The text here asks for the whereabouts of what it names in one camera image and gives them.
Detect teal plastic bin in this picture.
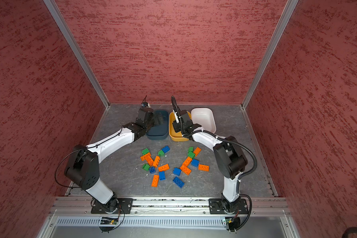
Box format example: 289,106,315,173
146,110,169,140

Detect yellow plastic bin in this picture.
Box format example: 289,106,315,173
169,110,193,142

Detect white plastic bin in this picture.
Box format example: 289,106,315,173
191,108,216,133

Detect orange lego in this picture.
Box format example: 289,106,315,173
141,152,151,161
153,156,160,168
193,147,201,156
158,164,170,172
180,165,191,176
151,175,160,187
198,164,209,172

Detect orange lego diagonal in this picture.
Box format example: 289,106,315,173
183,157,192,167
145,155,154,167

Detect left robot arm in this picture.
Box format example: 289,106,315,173
64,107,163,214

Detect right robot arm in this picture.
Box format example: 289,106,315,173
172,110,248,214

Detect blue lego centre right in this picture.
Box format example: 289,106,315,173
173,168,181,176

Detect small blue lego left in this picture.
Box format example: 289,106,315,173
149,167,156,174

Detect blue lego lower centre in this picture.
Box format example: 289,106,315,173
159,171,166,180

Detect large blue lego bottom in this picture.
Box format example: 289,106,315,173
173,177,184,188

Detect orange lego bottom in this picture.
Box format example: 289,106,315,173
151,175,160,187

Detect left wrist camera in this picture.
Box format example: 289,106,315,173
141,102,151,108

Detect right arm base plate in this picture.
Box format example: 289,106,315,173
208,198,249,215

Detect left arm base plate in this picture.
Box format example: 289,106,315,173
91,198,133,215

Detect aluminium front rail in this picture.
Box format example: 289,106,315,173
49,196,292,217

